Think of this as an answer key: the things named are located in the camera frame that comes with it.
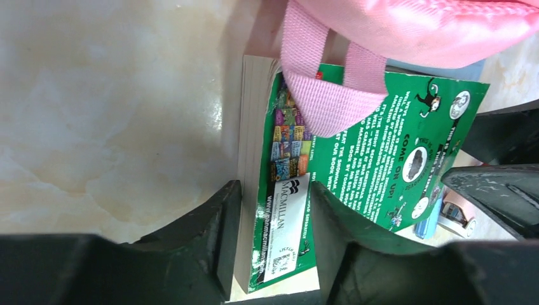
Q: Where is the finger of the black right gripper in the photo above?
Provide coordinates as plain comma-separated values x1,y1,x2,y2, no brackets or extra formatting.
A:
461,100,538,165
442,164,538,240

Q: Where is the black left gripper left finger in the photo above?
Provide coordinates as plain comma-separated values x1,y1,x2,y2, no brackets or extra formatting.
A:
1,180,242,304

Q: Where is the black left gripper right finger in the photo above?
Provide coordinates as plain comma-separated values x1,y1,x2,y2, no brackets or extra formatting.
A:
310,182,538,304

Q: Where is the green picture book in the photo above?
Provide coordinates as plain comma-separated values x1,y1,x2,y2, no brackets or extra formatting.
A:
235,55,489,293

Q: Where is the pink student backpack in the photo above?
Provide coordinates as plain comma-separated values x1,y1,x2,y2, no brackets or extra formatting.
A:
280,1,538,137

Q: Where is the white pink eraser case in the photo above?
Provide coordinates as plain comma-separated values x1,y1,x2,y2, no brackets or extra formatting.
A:
438,190,477,239

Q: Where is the light blue notebook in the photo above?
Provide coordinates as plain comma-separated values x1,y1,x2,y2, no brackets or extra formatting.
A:
386,59,485,81

